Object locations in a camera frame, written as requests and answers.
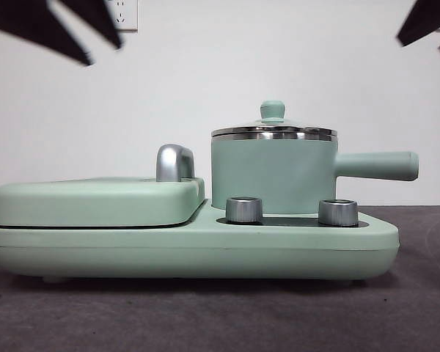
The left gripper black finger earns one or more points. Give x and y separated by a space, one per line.
95 18
33 22

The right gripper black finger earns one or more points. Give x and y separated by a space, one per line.
432 18

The glass pot lid green knob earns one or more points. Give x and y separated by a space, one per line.
272 110

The silver control knob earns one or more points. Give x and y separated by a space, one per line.
243 210
337 212

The mint green cooker base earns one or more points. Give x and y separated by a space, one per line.
205 253

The white wall socket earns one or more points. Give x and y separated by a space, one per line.
129 18

